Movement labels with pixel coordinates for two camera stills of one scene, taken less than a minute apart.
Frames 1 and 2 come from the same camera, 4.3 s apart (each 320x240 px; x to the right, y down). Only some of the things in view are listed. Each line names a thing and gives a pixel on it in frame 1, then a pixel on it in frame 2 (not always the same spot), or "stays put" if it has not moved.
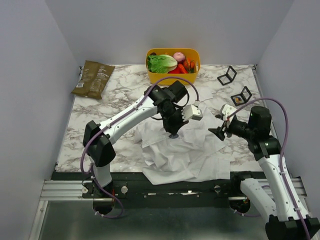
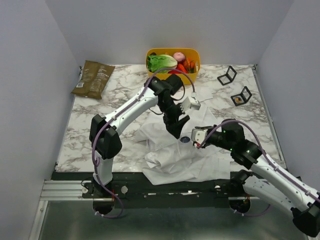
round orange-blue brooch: (238, 100) stays put
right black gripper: (225, 127) → (208, 139)
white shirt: (196, 153) stays put
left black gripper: (173, 129) stays put
